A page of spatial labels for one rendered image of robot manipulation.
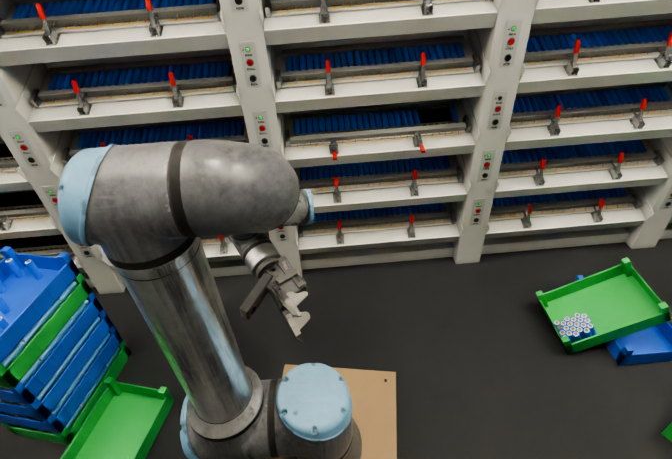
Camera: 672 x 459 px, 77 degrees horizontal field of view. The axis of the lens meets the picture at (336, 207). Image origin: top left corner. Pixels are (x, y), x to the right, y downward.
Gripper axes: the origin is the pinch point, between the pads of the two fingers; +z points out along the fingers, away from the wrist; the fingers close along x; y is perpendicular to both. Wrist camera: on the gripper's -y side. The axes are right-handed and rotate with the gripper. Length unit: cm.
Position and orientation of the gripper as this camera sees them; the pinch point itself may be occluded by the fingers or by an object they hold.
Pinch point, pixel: (300, 331)
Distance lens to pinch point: 104.9
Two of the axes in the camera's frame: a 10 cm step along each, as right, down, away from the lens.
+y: 8.3, -4.3, 3.6
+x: -0.1, 6.3, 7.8
